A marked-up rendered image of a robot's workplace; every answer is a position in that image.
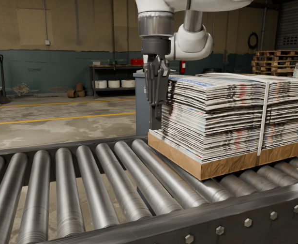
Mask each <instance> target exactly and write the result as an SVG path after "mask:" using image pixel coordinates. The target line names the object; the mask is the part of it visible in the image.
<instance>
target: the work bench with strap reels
mask: <svg viewBox="0 0 298 244"><path fill-rule="evenodd" d="M114 68H115V69H128V68H144V59H131V64H128V65H115V67H114V66H113V65H89V72H90V89H91V96H94V99H96V91H116V90H135V80H122V81H121V86H120V85H119V80H109V81H108V86H107V82H106V80H96V81H95V70H94V69H114ZM91 69H92V72H91ZM92 73H93V81H92ZM93 91H94V95H93Z"/></svg>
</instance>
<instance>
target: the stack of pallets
mask: <svg viewBox="0 0 298 244"><path fill-rule="evenodd" d="M262 52H264V55H262ZM259 57H262V60H259ZM271 57H272V60H271ZM293 57H298V50H266V51H256V55H255V56H253V61H252V64H251V65H252V68H253V69H252V74H254V75H258V72H261V74H260V75H266V76H274V75H273V70H276V69H282V68H285V69H292V68H293V67H296V66H295V65H296V63H298V60H294V58H293ZM283 58H285V60H283ZM258 62H260V65H257V63H258ZM269 62H271V64H269ZM281 62H283V65H280V63H281ZM291 62H295V65H291ZM258 67H261V70H258ZM270 68H271V69H270Z"/></svg>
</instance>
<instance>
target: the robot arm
mask: <svg viewBox="0 0 298 244"><path fill-rule="evenodd" d="M252 1H253V0H136V4H137V7H138V28H139V37H141V38H144V39H143V40H141V45H142V54H143V59H144V68H143V69H142V70H138V71H136V73H142V74H145V81H146V93H147V101H149V128H150V129H151V130H160V129H162V105H163V104H165V101H166V93H167V85H168V77H169V74H170V73H176V70H172V69H170V67H169V61H172V60H178V61H194V60H200V59H203V58H205V57H207V56H208V55H209V54H211V52H212V48H213V38H212V36H211V35H210V34H209V33H207V31H206V28H205V26H204V25H203V18H204V12H219V11H231V10H235V9H239V8H242V7H245V6H247V5H249V4H250V3H251V2H252ZM183 10H184V22H183V24H182V25H181V26H180V28H179V31H178V32H177V33H174V19H175V16H174V14H175V12H177V11H183Z"/></svg>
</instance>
